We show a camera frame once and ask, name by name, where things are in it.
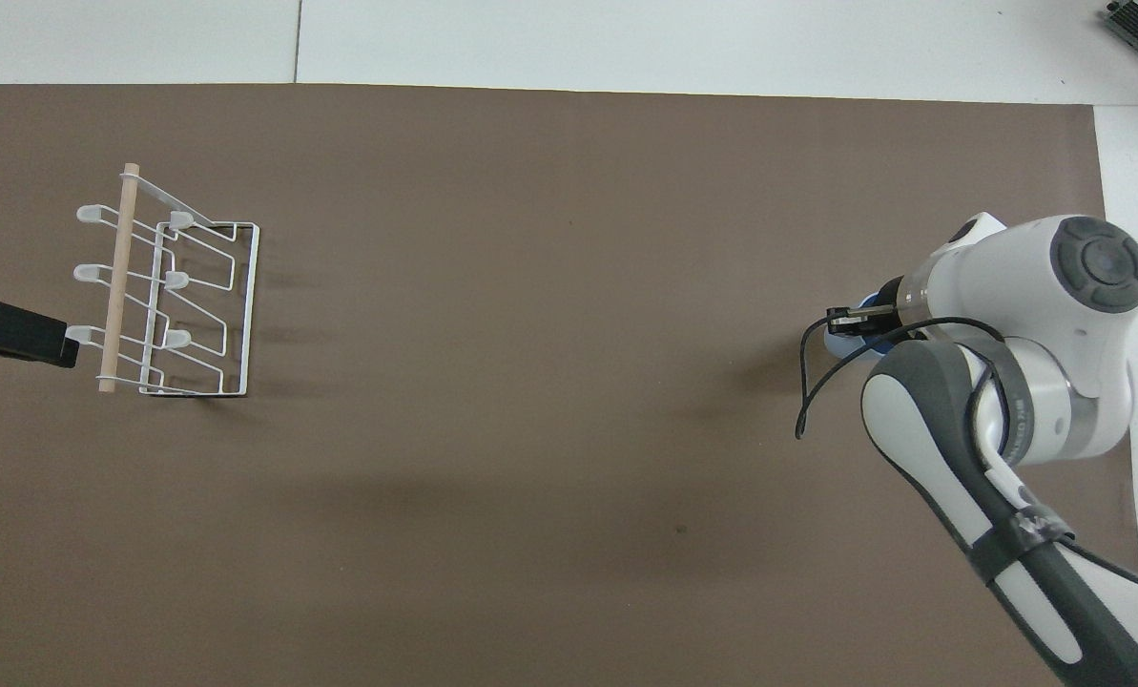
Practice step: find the blue cup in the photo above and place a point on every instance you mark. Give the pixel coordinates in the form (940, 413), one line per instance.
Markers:
(859, 346)

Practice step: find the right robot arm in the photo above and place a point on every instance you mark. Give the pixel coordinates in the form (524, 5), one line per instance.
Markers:
(1026, 286)

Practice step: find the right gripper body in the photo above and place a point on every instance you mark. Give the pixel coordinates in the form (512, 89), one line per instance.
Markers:
(889, 301)

